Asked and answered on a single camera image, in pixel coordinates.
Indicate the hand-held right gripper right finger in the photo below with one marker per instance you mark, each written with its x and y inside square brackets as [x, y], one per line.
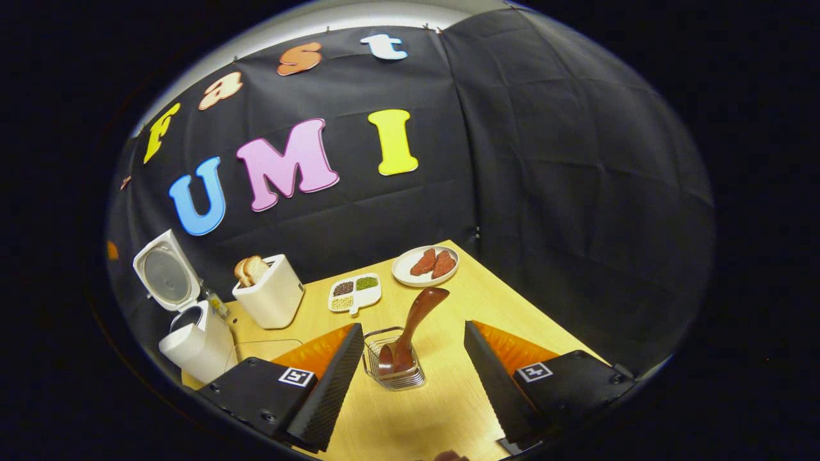
[493, 390]

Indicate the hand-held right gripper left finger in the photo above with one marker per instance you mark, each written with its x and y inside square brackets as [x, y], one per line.
[330, 390]

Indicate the clear plastic rice box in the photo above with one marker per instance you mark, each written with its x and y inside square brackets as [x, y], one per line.
[256, 351]

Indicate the brown wooden spoon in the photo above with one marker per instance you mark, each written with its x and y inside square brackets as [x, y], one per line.
[419, 320]

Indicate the white rice cooker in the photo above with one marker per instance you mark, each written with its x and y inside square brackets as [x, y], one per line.
[205, 352]

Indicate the white divided grain dish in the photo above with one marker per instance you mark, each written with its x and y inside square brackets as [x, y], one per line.
[371, 296]

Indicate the white toaster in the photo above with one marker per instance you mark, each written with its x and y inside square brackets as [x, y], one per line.
[275, 301]

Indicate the red meat piece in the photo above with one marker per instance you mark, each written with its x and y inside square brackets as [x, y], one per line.
[444, 264]
[423, 262]

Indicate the toast bread slice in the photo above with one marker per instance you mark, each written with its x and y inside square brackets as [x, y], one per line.
[256, 269]
[239, 274]

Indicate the white round plate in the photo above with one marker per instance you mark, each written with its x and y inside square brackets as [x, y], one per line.
[403, 269]

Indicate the small clear glass bottle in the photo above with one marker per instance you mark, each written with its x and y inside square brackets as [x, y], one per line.
[214, 301]

